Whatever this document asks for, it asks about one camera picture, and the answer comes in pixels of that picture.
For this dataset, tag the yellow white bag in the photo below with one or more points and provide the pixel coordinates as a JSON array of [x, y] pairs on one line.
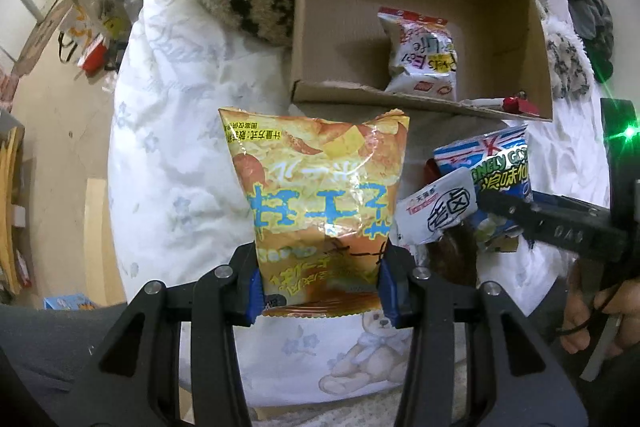
[[80, 24]]

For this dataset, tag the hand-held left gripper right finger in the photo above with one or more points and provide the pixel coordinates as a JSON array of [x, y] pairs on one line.
[[387, 292]]

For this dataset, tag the blue white snack bag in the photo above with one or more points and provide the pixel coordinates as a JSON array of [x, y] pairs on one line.
[[500, 174]]

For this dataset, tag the dark clothing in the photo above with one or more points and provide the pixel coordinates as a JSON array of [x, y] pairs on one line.
[[590, 22]]

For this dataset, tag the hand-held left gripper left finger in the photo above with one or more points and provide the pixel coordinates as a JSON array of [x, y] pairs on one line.
[[254, 287]]

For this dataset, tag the fuzzy patterned white blanket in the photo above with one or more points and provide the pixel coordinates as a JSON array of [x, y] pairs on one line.
[[565, 62]]

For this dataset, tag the white-labelled brown snack packet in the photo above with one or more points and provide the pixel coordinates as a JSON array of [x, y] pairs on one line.
[[440, 207]]

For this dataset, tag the person's right hand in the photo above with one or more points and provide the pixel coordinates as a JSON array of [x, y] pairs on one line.
[[575, 327]]

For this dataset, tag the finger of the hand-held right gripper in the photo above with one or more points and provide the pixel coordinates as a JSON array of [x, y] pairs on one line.
[[575, 207], [560, 232]]

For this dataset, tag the blue box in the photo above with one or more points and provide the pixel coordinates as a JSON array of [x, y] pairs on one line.
[[67, 303]]

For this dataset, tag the person's dark trouser leg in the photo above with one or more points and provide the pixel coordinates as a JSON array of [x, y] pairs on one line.
[[40, 357]]

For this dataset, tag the wooden boards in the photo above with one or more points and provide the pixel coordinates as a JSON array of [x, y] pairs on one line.
[[10, 207]]

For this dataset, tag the white red-trimmed snack packet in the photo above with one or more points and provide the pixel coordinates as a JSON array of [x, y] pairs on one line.
[[420, 57]]

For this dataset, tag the red bag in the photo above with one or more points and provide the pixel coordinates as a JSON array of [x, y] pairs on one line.
[[94, 57]]

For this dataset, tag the red wrapped candy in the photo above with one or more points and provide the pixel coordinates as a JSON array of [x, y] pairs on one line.
[[515, 104]]

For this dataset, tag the yellow chip bag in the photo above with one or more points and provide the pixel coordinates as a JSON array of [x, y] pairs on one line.
[[310, 187]]

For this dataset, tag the white teddy bear bedsheet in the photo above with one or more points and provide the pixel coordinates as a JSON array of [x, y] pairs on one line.
[[175, 157]]

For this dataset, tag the wooden plank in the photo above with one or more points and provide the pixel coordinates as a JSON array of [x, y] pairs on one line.
[[100, 232]]

